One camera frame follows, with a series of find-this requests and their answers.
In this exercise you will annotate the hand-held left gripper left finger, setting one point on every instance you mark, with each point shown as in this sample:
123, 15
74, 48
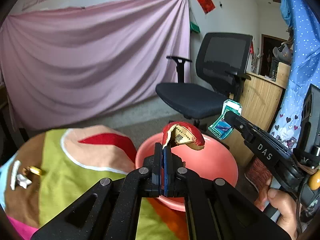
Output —
157, 170

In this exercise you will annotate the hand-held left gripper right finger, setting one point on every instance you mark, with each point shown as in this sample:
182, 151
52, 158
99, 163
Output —
172, 170

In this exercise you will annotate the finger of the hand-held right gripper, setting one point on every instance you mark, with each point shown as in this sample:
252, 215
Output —
260, 132
260, 150

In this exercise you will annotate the red carton piece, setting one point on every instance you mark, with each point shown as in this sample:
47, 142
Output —
185, 136

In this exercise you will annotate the teal packet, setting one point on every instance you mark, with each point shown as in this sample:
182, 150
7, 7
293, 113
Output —
221, 127

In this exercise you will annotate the pink plastic basin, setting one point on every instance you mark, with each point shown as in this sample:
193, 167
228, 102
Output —
212, 165

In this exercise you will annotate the person's right hand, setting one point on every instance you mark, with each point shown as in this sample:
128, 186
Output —
285, 205

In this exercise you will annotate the wooden cabinet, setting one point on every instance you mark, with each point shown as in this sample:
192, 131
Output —
260, 97

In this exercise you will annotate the black office chair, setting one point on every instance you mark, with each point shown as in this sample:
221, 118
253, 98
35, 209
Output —
195, 97

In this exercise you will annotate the colourful patchwork blanket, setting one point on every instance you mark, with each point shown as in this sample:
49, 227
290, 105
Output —
75, 180

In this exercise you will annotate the grey hat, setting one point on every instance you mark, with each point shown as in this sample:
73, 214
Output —
282, 52

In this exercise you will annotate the red hanging charm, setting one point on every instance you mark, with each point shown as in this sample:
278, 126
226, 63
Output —
251, 48

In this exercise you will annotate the blue polka-dot cloth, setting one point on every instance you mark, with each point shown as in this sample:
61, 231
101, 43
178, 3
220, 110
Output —
302, 42

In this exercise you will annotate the yellow bottle cap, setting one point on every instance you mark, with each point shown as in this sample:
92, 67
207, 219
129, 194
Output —
36, 170

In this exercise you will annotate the pink hanging sheet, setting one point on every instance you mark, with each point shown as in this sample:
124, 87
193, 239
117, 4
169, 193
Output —
87, 62

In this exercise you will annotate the crumpled white paper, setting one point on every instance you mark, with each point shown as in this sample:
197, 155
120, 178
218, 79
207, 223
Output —
23, 181

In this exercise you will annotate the red paper decoration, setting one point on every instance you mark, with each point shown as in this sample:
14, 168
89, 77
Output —
205, 2

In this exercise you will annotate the white paper strip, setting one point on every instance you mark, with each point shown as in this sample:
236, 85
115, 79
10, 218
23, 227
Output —
15, 175

